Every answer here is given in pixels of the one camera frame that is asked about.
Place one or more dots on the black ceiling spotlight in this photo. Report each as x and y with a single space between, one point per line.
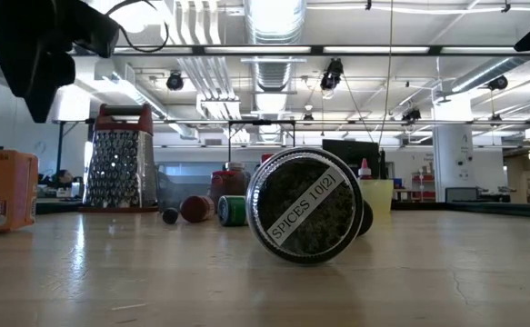
412 114
498 82
175 82
332 72

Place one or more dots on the spice jar labelled SPICES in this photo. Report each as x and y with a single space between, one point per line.
305 206

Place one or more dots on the green food colouring bottle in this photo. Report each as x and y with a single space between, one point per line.
232 211

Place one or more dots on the silver ventilation duct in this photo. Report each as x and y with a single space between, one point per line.
273 77

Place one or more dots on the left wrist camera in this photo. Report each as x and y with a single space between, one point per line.
94 27

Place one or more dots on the white-lidded clear jar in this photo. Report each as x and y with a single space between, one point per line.
236 165

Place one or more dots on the grey plastic bin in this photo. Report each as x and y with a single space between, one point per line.
178 188

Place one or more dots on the black monitor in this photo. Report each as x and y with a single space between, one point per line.
351 156

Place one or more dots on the orange food box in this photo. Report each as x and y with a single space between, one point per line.
5 191

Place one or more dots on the red tin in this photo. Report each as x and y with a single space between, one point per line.
226 181

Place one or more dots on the small red shelf rack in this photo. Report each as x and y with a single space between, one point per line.
422 186

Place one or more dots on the black metal stand frame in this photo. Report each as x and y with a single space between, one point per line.
246 121

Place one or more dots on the large red food colouring bottle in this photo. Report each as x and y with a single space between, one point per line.
197 209

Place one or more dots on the grey monitor back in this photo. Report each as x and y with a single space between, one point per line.
461 194

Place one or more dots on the black tripod stand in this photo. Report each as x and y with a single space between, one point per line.
60 145

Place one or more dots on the translucent yellow-green bin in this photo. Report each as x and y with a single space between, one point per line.
378 195

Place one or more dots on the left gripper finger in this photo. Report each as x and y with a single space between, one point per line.
42 104

